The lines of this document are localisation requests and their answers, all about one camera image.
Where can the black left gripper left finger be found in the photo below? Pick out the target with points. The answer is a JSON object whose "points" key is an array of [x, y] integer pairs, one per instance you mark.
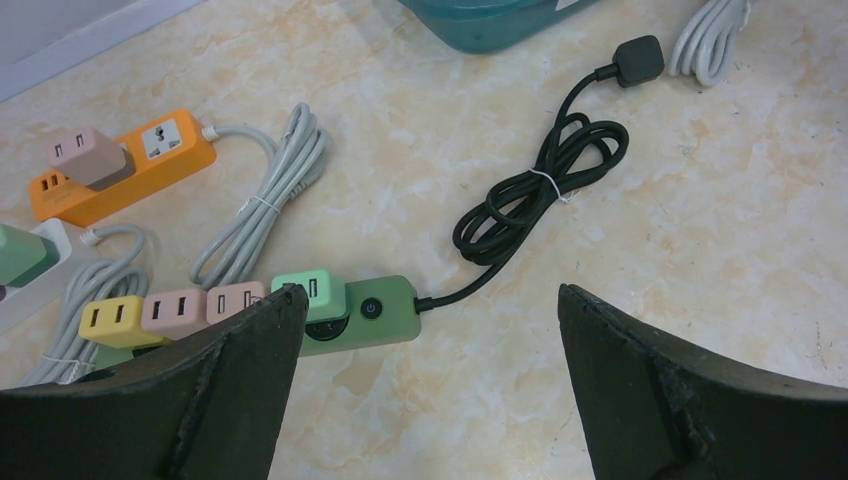
{"points": [[208, 406]]}

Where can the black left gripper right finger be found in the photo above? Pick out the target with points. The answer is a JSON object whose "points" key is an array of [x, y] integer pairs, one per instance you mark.
{"points": [[655, 406]]}

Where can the yellow usb charger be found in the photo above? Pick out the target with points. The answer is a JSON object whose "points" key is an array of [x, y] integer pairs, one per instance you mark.
{"points": [[116, 323]]}

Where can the green power strip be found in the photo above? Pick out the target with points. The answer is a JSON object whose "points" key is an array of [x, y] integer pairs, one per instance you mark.
{"points": [[381, 311]]}

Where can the pink usb charger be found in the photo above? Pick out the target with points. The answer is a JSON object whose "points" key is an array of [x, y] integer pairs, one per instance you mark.
{"points": [[225, 301], [175, 314]]}

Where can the light green usb charger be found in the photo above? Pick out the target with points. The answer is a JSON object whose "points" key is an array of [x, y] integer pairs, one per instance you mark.
{"points": [[327, 294]]}

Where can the small white power strip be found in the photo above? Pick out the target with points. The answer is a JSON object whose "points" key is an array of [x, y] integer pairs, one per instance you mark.
{"points": [[40, 283]]}

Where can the green charger on white strip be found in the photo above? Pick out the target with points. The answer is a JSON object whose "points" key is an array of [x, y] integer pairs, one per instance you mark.
{"points": [[24, 256]]}

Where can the orange power strip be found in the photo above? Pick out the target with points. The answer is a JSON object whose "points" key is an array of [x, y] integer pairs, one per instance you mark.
{"points": [[166, 151]]}

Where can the pink charger on orange strip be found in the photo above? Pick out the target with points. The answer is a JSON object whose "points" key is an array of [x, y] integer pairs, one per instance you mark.
{"points": [[91, 159]]}

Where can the teal plastic basin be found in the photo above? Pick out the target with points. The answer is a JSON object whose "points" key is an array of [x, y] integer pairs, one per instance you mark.
{"points": [[489, 26]]}

